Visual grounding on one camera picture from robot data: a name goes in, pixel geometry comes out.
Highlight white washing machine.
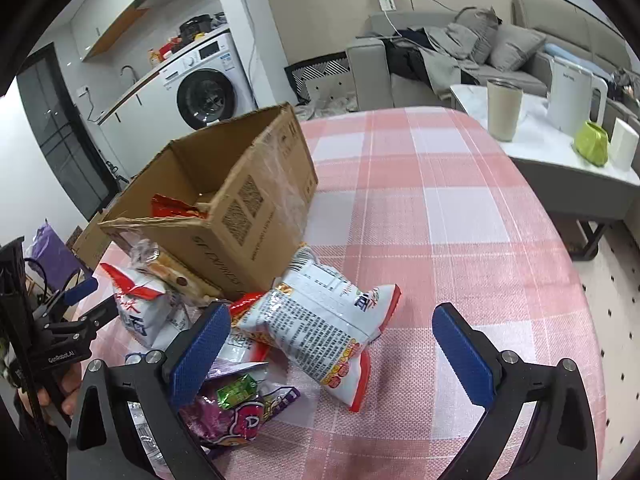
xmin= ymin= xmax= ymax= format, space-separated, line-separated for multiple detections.
xmin=159 ymin=30 xmax=258 ymax=131

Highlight green candy packet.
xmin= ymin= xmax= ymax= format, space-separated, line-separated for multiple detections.
xmin=215 ymin=374 xmax=259 ymax=409

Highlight red white snack packet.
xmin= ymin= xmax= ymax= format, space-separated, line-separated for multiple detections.
xmin=215 ymin=291 xmax=273 ymax=366

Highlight beige floor cloth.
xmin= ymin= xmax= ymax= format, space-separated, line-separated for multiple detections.
xmin=295 ymin=92 xmax=361 ymax=121

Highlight black clothes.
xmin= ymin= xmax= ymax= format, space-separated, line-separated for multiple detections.
xmin=382 ymin=30 xmax=437 ymax=92

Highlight white wall cabinet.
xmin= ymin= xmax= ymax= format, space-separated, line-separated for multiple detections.
xmin=70 ymin=0 xmax=211 ymax=62

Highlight brown carton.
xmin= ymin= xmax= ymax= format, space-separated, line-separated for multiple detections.
xmin=65 ymin=210 xmax=114 ymax=272

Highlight grey quilted coat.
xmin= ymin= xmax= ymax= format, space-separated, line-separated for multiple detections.
xmin=612 ymin=67 xmax=640 ymax=107

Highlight light blue pillow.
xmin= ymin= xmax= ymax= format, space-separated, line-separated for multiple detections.
xmin=542 ymin=42 xmax=613 ymax=81

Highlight white marble coffee table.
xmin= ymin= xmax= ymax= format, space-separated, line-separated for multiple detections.
xmin=449 ymin=82 xmax=640 ymax=262

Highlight white text-printed snack packet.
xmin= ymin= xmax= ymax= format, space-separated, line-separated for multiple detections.
xmin=235 ymin=285 xmax=372 ymax=413

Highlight purple snack packet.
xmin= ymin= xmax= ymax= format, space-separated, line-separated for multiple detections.
xmin=179 ymin=382 xmax=301 ymax=455

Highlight white electric kettle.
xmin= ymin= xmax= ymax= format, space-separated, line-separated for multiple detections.
xmin=546 ymin=55 xmax=609 ymax=137

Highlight white red-edged snack packet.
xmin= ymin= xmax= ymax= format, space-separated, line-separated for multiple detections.
xmin=282 ymin=245 xmax=402 ymax=346

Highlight pink checked tablecloth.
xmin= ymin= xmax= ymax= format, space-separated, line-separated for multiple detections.
xmin=75 ymin=106 xmax=606 ymax=480

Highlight grey cushion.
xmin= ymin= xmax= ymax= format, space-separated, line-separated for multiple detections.
xmin=452 ymin=6 xmax=502 ymax=64
xmin=487 ymin=24 xmax=547 ymax=72

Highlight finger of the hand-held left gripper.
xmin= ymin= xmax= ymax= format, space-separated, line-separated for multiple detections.
xmin=32 ymin=276 xmax=99 ymax=322
xmin=75 ymin=297 xmax=119 ymax=333

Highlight green mug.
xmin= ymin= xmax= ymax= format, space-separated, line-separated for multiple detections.
xmin=573 ymin=120 xmax=611 ymax=168

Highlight grey jacket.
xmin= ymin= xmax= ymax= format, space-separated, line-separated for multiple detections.
xmin=417 ymin=25 xmax=493 ymax=102

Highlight white dotted floor mat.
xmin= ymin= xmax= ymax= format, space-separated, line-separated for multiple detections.
xmin=565 ymin=220 xmax=640 ymax=433

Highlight grey sofa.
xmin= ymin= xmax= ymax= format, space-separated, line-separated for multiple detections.
xmin=346 ymin=0 xmax=640 ymax=123

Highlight cardboard box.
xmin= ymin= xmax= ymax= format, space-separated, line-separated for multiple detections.
xmin=97 ymin=102 xmax=319 ymax=301

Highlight silver snack packet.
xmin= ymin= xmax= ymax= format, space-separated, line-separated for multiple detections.
xmin=127 ymin=400 xmax=171 ymax=478

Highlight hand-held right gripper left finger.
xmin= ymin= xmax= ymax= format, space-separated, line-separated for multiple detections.
xmin=67 ymin=301 xmax=233 ymax=480

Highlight purple bag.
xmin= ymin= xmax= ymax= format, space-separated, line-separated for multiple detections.
xmin=22 ymin=222 xmax=82 ymax=287

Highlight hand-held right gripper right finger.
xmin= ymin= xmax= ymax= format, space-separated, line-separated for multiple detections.
xmin=431 ymin=302 xmax=598 ymax=480

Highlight black white patterned panel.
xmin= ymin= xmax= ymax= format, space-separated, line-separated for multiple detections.
xmin=285 ymin=52 xmax=351 ymax=106

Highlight clear biscuit packet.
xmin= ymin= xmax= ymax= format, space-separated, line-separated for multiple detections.
xmin=129 ymin=240 xmax=226 ymax=307

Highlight beige tumbler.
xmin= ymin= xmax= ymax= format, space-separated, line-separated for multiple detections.
xmin=486 ymin=79 xmax=524 ymax=143

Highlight white noodle snack packet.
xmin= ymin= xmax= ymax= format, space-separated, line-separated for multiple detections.
xmin=97 ymin=261 xmax=190 ymax=348

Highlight white kitchen counter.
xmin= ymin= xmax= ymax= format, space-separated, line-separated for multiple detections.
xmin=95 ymin=62 xmax=173 ymax=183

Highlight person's left hand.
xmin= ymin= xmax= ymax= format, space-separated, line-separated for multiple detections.
xmin=12 ymin=361 xmax=85 ymax=428

